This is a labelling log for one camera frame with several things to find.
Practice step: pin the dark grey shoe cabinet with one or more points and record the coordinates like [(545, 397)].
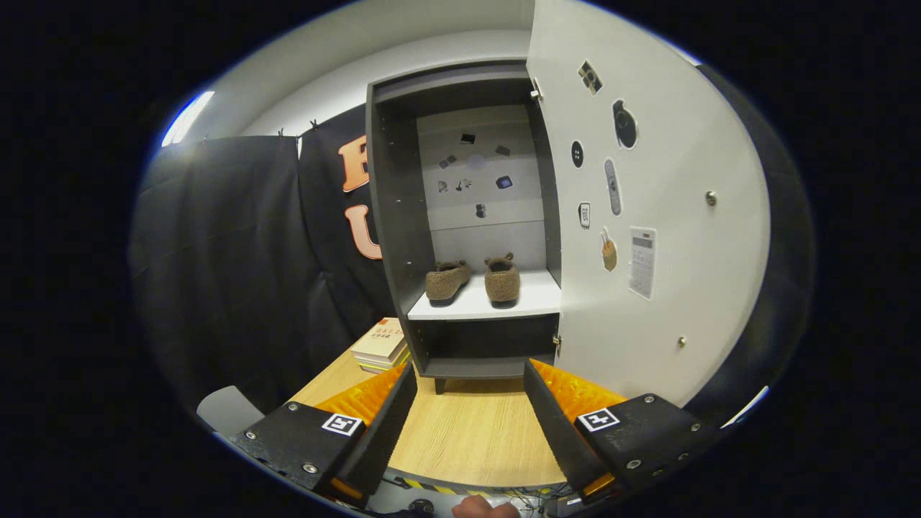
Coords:
[(392, 216)]

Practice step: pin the black backdrop cloth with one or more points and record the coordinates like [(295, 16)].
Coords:
[(237, 273)]

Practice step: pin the yellow edged book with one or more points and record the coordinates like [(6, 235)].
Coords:
[(388, 362)]

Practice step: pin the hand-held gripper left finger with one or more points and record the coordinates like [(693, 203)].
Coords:
[(387, 432)]

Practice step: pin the brown fuzzy shoe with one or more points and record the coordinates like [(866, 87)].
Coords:
[(446, 282), (501, 280)]

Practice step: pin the narrow ceiling light strip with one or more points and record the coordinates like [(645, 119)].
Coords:
[(188, 117)]

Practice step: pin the beige cover book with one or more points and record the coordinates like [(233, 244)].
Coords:
[(379, 338)]

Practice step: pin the beige shoe cabinet door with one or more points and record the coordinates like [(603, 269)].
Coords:
[(683, 180)]

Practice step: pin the row of black cloth clips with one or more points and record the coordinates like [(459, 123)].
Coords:
[(314, 124)]

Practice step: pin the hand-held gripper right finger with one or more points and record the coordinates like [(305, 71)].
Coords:
[(557, 432)]

